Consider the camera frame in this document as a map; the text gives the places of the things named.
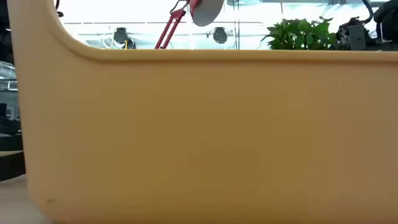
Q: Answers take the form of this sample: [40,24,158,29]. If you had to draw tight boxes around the yellow plastic bin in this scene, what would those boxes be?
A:
[6,0,398,224]

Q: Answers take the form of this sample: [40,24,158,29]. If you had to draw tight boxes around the green plant in black pot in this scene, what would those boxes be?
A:
[260,17,340,50]

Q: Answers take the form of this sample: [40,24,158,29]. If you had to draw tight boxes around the black round wall fixture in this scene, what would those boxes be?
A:
[113,27,137,50]
[213,27,229,45]

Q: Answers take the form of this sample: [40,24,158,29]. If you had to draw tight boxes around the thin black hanging cable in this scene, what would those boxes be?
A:
[55,0,65,18]

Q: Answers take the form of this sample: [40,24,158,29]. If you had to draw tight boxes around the red desk lamp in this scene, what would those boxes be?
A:
[154,0,224,50]

